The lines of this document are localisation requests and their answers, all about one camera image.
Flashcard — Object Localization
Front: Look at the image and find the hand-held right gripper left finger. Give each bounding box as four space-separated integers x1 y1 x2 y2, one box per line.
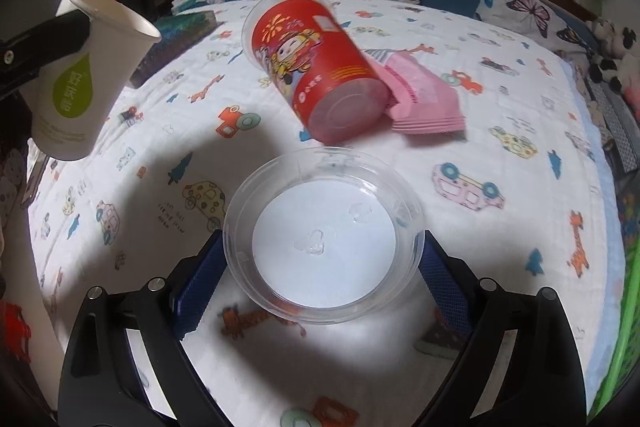
57 229 227 427

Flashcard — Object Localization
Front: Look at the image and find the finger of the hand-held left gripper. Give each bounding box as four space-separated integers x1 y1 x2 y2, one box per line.
0 12 94 98

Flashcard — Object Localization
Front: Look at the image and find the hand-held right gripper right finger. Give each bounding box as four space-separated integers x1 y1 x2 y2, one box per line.
417 229 587 427

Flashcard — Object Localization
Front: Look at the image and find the white paper cup green drop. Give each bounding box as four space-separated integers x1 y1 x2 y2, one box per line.
19 0 163 162

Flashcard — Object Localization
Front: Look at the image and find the clear plastic round container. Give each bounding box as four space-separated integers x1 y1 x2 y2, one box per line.
222 147 427 326

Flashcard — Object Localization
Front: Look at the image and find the green plastic basket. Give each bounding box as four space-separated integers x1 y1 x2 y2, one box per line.
587 247 640 427

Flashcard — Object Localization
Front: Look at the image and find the cartoon printed blanket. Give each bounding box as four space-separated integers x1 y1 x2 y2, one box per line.
27 0 627 427

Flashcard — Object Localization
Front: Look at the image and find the black box with colourful print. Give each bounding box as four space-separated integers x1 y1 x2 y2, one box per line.
129 11 217 89

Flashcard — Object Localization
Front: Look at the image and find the stack of pink napkins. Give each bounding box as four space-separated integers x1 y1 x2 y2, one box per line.
362 49 469 136

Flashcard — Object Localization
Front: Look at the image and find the red cartoon printed tub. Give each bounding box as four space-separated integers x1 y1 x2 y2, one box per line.
241 0 396 146

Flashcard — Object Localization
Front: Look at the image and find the pink plush toy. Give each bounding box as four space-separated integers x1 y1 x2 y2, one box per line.
619 57 640 118

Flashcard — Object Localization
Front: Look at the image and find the small butterfly print pillow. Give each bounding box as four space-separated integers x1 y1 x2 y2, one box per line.
554 24 597 64

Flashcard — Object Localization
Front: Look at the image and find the black and white plush cow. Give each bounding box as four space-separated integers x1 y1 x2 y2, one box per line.
585 18 634 86

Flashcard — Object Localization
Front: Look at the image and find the large butterfly print pillow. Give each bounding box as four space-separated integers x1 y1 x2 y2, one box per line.
475 0 577 40

